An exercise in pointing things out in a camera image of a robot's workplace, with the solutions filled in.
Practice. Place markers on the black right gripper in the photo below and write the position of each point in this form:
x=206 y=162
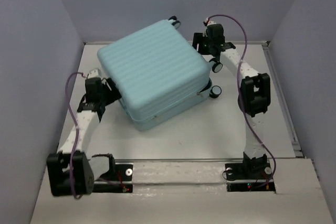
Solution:
x=197 y=38

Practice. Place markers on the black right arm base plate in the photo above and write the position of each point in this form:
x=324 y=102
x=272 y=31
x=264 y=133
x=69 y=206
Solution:
x=239 y=180

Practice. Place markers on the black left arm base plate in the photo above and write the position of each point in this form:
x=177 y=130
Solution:
x=119 y=181

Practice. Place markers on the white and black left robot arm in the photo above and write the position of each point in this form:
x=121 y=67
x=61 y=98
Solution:
x=70 y=171

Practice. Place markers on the light blue hard-shell suitcase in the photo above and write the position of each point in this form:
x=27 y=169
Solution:
x=157 y=72

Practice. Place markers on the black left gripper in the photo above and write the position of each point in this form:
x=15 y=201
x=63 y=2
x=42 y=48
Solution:
x=115 y=93

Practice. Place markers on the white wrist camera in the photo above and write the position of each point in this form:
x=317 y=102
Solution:
x=207 y=22
x=94 y=73

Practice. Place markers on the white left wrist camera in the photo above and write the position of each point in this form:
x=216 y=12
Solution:
x=94 y=73

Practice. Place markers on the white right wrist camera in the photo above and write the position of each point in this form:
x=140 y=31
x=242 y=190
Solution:
x=207 y=22

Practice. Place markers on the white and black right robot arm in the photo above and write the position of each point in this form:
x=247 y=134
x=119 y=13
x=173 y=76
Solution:
x=253 y=100

